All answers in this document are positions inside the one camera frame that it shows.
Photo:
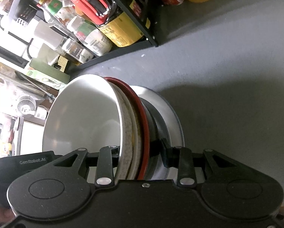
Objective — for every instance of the green box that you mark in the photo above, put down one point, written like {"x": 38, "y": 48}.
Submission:
{"x": 46, "y": 74}

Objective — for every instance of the dark soy sauce bottle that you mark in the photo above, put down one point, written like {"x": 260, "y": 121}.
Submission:
{"x": 111, "y": 20}

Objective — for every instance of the red rimmed bowl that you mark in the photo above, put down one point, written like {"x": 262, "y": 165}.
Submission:
{"x": 149, "y": 135}

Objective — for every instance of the black metal kitchen rack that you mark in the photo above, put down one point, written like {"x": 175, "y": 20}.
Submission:
{"x": 127, "y": 6}

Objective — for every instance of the speckled white bowl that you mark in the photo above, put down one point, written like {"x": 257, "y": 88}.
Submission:
{"x": 130, "y": 146}

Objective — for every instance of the large white plate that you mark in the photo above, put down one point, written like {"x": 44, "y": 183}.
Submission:
{"x": 164, "y": 124}

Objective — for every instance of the small spice jar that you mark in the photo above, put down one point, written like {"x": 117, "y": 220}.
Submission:
{"x": 77, "y": 51}

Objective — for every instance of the white labelled jar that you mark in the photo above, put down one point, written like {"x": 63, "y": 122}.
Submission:
{"x": 90, "y": 36}

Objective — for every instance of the small white fan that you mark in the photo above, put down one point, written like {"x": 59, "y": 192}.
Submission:
{"x": 27, "y": 106}

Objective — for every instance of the white ceramic bowl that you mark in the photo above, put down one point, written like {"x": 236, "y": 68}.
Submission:
{"x": 85, "y": 114}

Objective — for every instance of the person's left hand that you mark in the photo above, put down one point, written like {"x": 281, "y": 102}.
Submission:
{"x": 2, "y": 214}

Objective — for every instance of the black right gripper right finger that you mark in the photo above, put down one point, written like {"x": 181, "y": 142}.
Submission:
{"x": 180, "y": 158}

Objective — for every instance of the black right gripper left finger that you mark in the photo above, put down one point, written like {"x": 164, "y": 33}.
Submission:
{"x": 104, "y": 173}

